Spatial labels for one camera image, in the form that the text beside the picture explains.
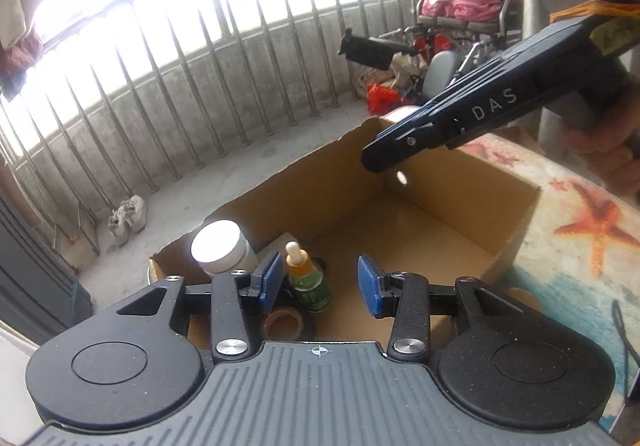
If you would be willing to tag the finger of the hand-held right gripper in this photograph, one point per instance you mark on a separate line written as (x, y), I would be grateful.
(400, 151)

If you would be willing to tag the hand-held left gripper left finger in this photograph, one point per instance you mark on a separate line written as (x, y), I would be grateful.
(270, 278)

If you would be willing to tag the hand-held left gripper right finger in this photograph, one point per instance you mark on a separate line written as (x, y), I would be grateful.
(369, 288)

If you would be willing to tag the green dropper bottle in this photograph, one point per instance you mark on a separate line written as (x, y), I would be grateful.
(307, 283)

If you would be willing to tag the white lidded supplement bottle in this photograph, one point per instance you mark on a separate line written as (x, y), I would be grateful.
(220, 246)

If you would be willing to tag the brown cardboard box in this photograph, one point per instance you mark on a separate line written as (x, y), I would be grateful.
(450, 211)

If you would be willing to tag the person's right hand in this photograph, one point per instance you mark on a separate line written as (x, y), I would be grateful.
(610, 161)

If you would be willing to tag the red plastic bag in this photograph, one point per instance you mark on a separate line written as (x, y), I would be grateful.
(385, 97)

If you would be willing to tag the wheelchair with pink cloth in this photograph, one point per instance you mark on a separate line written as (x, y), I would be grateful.
(370, 49)

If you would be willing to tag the white sneaker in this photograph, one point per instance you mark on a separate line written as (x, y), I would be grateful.
(119, 226)
(136, 212)

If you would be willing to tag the metal balcony railing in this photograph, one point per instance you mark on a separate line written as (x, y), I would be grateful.
(200, 76)

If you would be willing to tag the dark folded crate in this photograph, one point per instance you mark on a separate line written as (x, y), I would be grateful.
(35, 266)

